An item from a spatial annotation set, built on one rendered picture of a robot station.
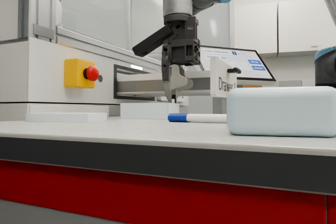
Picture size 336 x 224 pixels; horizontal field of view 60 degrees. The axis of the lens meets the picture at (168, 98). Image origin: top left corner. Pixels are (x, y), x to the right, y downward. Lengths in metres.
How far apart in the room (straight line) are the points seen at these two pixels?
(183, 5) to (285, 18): 3.71
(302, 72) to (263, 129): 4.38
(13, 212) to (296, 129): 0.30
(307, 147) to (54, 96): 0.64
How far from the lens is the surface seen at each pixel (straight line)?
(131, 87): 0.94
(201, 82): 0.84
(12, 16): 0.79
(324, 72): 1.20
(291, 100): 0.27
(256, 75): 1.93
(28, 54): 0.72
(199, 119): 0.50
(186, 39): 0.71
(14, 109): 0.75
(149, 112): 0.68
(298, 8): 4.46
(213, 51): 1.93
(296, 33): 4.36
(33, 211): 0.35
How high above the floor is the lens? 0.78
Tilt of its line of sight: 2 degrees up
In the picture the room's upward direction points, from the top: straight up
